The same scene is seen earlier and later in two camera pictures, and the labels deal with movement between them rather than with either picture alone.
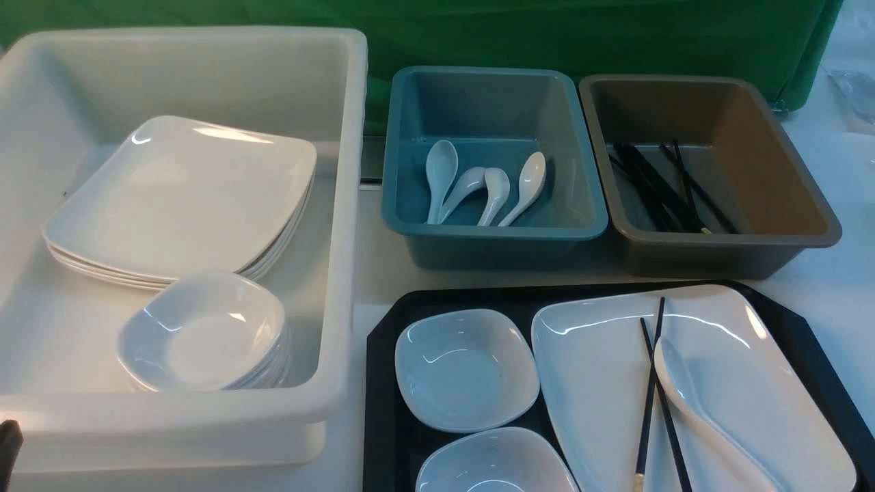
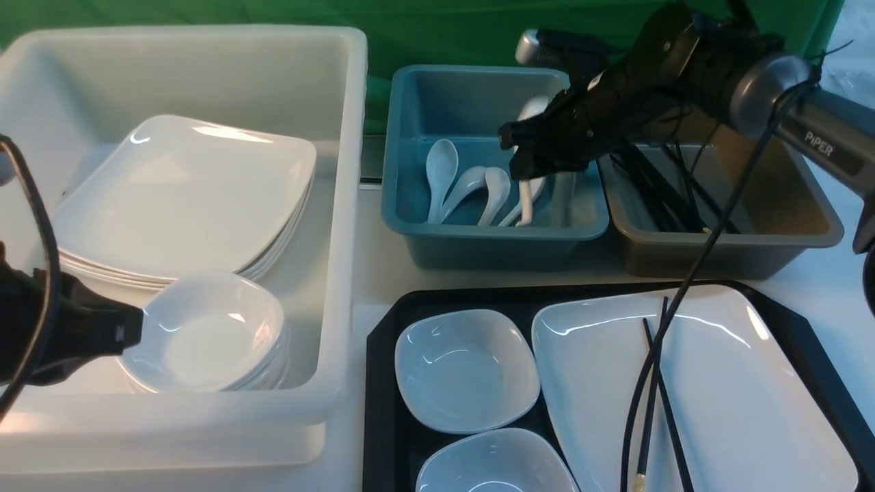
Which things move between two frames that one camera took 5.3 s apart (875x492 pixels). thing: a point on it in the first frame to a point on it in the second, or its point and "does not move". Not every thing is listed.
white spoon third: (497, 184) does not move
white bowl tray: (460, 370) does not move
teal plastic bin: (487, 169) does not move
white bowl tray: (502, 459) does not move
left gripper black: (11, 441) to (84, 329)
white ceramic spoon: (679, 389) to (534, 107)
